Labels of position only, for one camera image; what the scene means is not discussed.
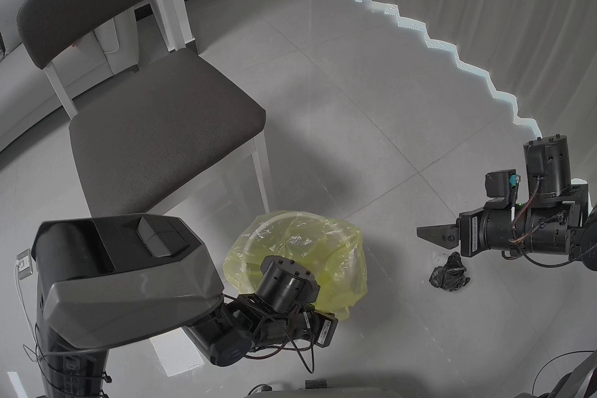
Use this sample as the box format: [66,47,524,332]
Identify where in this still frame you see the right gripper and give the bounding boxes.
[416,205,515,258]

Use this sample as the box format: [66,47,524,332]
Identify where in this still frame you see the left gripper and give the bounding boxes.
[293,311,339,348]

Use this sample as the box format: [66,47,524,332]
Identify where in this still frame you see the yellow plastic bag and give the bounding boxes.
[225,210,369,321]

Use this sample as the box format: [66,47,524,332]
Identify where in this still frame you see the crumpled black plastic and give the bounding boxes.
[429,252,471,294]

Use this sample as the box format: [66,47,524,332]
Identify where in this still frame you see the white trash bin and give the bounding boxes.
[233,212,365,294]

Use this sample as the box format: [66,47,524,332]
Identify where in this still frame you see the dark grey white-legged chair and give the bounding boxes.
[16,0,270,220]

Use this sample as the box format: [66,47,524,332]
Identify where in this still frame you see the black cable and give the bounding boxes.
[532,350,597,398]
[243,331,322,374]

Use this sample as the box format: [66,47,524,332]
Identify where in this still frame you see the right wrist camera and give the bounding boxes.
[484,170,521,206]

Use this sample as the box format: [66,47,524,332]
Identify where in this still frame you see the white cable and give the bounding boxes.
[14,261,47,364]

